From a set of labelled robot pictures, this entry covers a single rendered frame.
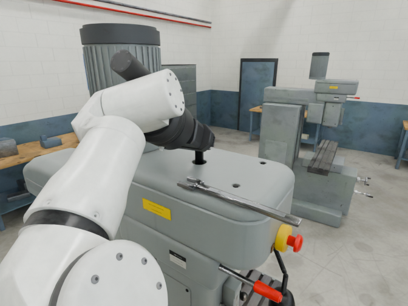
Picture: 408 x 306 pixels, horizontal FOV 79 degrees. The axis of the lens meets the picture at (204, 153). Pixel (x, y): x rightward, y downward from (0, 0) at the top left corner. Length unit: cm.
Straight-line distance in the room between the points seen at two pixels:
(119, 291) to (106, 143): 14
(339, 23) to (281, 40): 133
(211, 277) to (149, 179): 26
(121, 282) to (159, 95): 22
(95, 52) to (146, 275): 57
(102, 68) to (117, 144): 42
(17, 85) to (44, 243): 465
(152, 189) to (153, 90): 31
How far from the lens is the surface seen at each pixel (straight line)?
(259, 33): 761
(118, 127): 28
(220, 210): 48
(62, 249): 20
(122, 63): 38
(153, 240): 69
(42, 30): 503
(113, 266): 18
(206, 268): 61
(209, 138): 50
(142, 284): 19
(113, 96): 36
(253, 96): 761
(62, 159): 114
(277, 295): 57
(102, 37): 67
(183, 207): 53
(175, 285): 77
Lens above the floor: 213
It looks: 21 degrees down
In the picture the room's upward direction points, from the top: straight up
